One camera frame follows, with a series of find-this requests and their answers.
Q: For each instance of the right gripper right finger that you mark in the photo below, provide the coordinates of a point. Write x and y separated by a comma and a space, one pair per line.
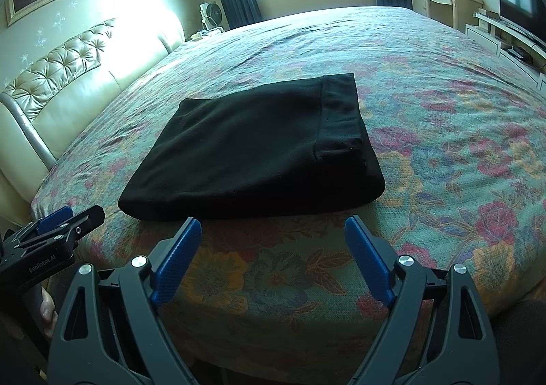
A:
460, 346

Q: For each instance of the floral bedspread bed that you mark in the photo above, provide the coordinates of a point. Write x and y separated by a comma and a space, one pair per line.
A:
460, 141

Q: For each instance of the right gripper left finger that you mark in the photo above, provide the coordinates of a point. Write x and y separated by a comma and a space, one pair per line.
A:
109, 330

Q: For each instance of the white tv console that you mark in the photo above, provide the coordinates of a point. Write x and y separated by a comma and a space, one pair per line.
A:
519, 53

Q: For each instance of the black flat television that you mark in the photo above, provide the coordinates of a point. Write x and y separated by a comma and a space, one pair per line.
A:
529, 15

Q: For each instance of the cream tufted headboard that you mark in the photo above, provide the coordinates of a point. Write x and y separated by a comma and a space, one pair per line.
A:
51, 102

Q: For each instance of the black pants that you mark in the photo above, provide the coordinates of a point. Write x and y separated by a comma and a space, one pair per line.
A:
291, 148

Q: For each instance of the cream vanity table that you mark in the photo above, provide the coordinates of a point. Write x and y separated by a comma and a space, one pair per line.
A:
455, 13

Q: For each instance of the person left hand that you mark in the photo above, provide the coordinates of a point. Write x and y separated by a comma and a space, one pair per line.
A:
48, 314

